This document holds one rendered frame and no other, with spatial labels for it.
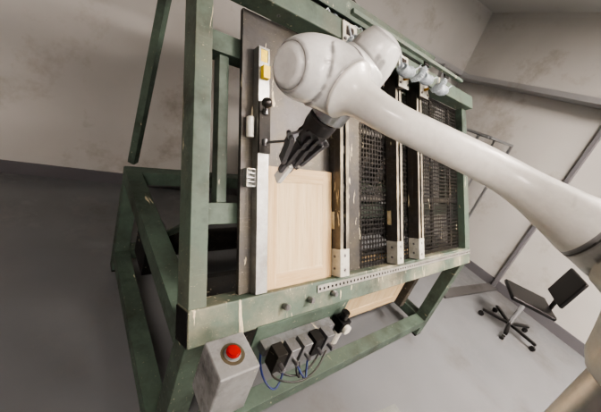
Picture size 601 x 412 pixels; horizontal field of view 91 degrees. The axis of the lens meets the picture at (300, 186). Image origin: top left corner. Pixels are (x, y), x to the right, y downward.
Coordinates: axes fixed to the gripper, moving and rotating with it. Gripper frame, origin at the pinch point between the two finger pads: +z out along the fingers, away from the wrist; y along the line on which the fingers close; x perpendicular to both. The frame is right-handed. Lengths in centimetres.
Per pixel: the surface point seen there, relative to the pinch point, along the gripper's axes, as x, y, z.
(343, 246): 5, -57, 40
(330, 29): -72, -40, -19
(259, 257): 6.3, -11.9, 41.6
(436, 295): 30, -197, 91
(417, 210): -11, -123, 31
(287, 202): -12.9, -25.8, 31.8
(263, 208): -8.9, -12.6, 31.1
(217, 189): -19.1, 2.3, 34.5
